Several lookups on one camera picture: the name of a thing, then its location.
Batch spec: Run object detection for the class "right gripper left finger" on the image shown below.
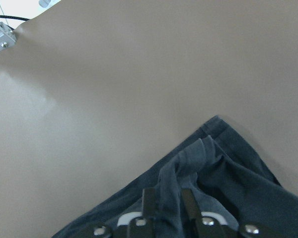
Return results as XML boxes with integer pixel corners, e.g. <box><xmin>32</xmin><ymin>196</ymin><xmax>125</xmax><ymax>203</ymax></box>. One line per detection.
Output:
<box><xmin>142</xmin><ymin>187</ymin><xmax>156</xmax><ymax>219</ymax></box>

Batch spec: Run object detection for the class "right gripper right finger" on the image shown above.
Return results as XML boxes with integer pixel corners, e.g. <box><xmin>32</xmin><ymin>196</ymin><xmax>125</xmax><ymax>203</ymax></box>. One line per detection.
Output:
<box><xmin>181</xmin><ymin>188</ymin><xmax>201</xmax><ymax>219</ymax></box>

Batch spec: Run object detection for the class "black t-shirt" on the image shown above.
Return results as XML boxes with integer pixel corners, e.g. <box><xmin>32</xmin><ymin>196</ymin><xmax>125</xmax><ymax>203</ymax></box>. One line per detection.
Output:
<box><xmin>56</xmin><ymin>116</ymin><xmax>298</xmax><ymax>238</ymax></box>

